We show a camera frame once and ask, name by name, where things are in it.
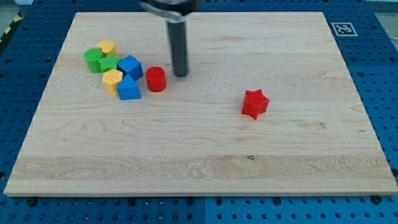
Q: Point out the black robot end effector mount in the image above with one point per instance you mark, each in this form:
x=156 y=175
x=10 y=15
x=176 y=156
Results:
x=171 y=10

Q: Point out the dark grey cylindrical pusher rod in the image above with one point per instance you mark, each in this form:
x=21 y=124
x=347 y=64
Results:
x=178 y=47

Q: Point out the red star block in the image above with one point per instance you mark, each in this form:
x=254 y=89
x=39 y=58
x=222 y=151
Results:
x=254 y=103

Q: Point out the green star block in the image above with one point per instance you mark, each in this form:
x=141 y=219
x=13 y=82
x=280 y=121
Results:
x=108 y=62

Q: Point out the red cylinder block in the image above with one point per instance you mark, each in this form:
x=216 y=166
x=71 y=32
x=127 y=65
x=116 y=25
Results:
x=155 y=77

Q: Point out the blue cube block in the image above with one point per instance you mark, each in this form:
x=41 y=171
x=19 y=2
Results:
x=131 y=66

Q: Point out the yellow heart block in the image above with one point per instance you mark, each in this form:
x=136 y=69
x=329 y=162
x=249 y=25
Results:
x=108 y=47

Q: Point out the blue triangle block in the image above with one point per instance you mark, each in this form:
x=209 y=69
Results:
x=128 y=89

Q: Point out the yellow hexagon block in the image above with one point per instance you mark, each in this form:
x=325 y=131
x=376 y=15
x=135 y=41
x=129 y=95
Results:
x=111 y=79

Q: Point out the green cylinder block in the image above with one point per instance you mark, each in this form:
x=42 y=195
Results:
x=91 y=57

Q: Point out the light wooden board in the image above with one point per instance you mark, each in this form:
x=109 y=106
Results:
x=191 y=139

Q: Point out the white fiducial marker tag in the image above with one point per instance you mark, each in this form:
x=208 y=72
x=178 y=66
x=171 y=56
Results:
x=344 y=29

